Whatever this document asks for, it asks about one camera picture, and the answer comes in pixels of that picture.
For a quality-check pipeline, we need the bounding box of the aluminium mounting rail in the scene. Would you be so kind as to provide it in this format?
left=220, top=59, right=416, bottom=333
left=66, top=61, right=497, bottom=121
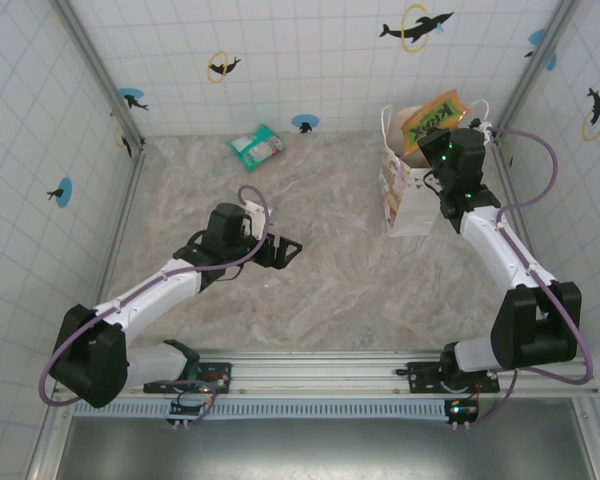
left=54, top=349, right=599, bottom=399

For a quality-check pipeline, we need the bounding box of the teal snack packet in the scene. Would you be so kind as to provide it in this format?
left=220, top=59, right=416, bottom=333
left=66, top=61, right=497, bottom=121
left=228, top=124, right=285, bottom=173

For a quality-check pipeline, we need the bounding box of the orange Krax chips packet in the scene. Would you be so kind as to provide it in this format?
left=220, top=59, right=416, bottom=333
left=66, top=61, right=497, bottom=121
left=401, top=88, right=467, bottom=156

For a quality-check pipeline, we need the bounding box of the aluminium corner post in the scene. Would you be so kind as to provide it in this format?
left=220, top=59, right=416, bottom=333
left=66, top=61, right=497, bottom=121
left=494, top=0, right=581, bottom=141
left=49, top=0, right=146, bottom=151

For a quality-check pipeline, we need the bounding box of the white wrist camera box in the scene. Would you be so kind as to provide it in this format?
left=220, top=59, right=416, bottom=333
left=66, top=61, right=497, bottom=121
left=242, top=199, right=277, bottom=236
left=469, top=117, right=495, bottom=146

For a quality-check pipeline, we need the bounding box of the blue circle dolphin sticker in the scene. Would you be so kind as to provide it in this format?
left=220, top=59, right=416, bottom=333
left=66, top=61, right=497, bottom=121
left=46, top=177, right=74, bottom=208
left=118, top=87, right=150, bottom=112
left=291, top=114, right=320, bottom=135
left=524, top=28, right=559, bottom=71

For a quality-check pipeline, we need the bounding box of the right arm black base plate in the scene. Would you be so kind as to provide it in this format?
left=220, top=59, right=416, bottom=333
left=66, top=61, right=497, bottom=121
left=407, top=360, right=501, bottom=395

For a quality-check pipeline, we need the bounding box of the white slotted cable duct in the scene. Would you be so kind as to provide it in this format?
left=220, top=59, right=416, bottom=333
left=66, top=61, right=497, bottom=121
left=72, top=398, right=476, bottom=420

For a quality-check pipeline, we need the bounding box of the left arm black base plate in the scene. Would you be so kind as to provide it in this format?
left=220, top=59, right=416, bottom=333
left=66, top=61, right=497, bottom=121
left=143, top=360, right=233, bottom=395

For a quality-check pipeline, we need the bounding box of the upright dolphin ring wall sticker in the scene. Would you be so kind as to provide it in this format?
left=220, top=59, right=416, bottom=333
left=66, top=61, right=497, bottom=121
left=581, top=87, right=600, bottom=142

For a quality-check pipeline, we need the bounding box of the small dolphin ring wall sticker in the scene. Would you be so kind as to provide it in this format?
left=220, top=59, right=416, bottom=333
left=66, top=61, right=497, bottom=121
left=207, top=50, right=242, bottom=84

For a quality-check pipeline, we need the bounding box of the dolphin sticker behind post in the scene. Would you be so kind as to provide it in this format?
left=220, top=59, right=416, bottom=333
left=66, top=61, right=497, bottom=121
left=114, top=124, right=134, bottom=159

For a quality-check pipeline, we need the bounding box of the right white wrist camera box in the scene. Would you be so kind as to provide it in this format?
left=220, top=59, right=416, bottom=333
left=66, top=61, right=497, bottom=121
left=469, top=117, right=495, bottom=146

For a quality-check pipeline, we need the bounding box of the large dolphin ring wall sticker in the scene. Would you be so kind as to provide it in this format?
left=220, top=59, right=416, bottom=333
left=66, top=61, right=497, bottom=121
left=378, top=3, right=455, bottom=54

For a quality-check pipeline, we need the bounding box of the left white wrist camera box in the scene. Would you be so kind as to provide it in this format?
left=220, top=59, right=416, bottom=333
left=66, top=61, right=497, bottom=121
left=242, top=199, right=277, bottom=236

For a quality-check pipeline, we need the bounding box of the patterned white paper bag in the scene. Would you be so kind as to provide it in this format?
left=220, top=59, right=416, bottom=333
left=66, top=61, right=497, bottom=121
left=379, top=98, right=491, bottom=238

